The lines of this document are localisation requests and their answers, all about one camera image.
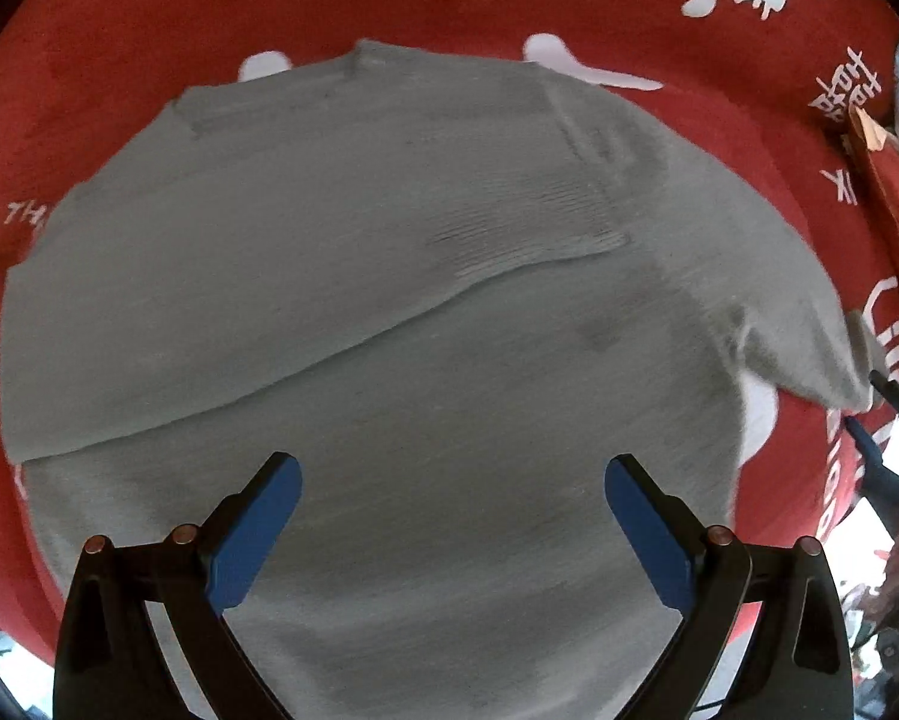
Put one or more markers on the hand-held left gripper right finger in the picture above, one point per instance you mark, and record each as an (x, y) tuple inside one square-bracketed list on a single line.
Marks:
[(648, 532)]

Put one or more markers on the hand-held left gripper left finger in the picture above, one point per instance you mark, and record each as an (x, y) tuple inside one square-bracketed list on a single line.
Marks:
[(258, 532)]

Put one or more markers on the grey knit sweater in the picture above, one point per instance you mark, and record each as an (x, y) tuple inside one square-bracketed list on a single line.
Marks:
[(389, 360)]

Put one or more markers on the red paper envelope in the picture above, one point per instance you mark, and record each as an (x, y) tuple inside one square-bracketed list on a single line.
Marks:
[(895, 195)]

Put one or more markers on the red printed blanket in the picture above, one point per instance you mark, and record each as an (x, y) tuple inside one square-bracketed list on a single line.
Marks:
[(194, 22)]

